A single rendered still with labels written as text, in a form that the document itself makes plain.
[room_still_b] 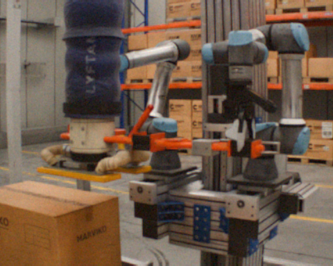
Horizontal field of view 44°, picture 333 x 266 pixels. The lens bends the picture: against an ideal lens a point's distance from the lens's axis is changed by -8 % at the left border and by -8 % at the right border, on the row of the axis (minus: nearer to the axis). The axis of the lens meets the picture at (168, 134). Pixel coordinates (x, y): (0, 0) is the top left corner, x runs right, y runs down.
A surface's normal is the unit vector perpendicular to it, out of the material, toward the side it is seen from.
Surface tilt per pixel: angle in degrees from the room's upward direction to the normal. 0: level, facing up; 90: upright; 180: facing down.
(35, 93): 90
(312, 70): 90
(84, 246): 90
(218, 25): 90
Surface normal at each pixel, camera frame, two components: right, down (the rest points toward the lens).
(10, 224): -0.51, 0.08
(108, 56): 0.60, -0.30
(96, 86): 0.29, -0.18
